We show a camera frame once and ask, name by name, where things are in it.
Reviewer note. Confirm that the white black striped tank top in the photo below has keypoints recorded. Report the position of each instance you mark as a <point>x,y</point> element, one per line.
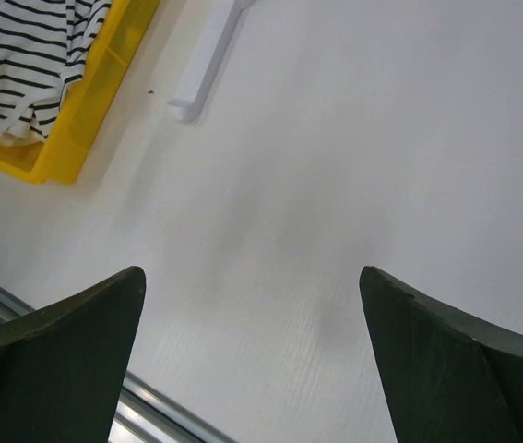
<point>44,47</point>

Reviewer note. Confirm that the white garment rack frame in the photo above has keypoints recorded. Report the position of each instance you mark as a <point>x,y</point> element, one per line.
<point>205,60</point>

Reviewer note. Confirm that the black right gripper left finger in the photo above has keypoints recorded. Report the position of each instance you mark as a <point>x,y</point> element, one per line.
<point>62,366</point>

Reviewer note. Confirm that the yellow plastic bin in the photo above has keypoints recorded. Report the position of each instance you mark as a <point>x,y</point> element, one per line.
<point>62,156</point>

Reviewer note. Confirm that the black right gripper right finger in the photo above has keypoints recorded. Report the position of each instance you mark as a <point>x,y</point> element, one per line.
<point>448,376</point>

